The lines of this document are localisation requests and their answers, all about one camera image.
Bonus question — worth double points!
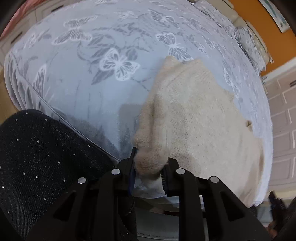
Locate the framed wall painting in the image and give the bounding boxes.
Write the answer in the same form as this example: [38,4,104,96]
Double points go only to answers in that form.
[259,0,290,33]

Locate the white panelled wardrobe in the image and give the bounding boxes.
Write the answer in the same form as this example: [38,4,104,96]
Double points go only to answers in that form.
[264,68,295,192]

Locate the beige padded leather headboard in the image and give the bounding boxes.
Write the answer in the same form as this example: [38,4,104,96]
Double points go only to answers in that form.
[225,0,273,64]

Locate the pink blanket on floor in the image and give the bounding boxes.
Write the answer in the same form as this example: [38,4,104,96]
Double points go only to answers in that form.
[1,1,45,40]

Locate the right grey floral pillow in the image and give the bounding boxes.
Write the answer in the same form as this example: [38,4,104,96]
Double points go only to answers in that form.
[235,26,266,74]

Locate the black sparkly trouser leg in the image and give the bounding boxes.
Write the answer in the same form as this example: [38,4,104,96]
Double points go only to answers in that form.
[0,109,130,241]

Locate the cream knit sweater black hearts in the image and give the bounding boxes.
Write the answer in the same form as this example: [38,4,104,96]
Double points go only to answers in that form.
[134,56,264,207]

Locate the grey butterfly print bedspread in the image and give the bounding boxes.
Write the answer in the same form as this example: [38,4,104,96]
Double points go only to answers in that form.
[1,1,273,204]

